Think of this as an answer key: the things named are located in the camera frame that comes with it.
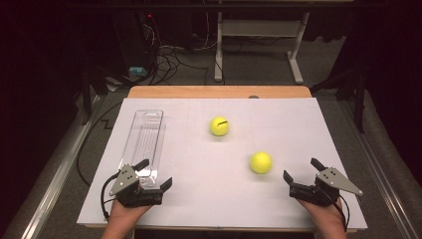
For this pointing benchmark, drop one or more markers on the person's left hand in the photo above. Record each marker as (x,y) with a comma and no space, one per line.
(124,215)

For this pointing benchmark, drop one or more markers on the plain yellow tennis ball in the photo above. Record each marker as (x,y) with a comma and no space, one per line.
(261,162)

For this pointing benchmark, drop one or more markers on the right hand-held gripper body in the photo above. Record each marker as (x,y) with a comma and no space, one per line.
(326,186)

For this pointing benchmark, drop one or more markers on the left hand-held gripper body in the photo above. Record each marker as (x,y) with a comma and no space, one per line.
(127,186)

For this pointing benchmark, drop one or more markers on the clear plastic container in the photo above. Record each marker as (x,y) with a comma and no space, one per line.
(144,139)

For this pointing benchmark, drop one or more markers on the teal box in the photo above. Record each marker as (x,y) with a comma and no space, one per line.
(137,71)

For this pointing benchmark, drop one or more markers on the yellow tennis ball black mark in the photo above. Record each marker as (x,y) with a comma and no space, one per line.
(219,126)

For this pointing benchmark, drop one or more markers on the dark metal stand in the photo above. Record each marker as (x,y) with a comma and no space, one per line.
(87,96)
(359,99)

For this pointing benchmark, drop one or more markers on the white board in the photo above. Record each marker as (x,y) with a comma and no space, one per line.
(205,186)

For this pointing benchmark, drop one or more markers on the person's right hand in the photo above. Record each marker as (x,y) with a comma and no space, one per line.
(328,217)

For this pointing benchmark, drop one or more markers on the wooden table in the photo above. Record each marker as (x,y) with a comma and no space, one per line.
(215,91)

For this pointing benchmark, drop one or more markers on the black computer tower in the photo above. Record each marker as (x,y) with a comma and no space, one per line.
(132,43)

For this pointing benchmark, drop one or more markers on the white metal stand frame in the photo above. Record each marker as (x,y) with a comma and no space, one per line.
(262,28)

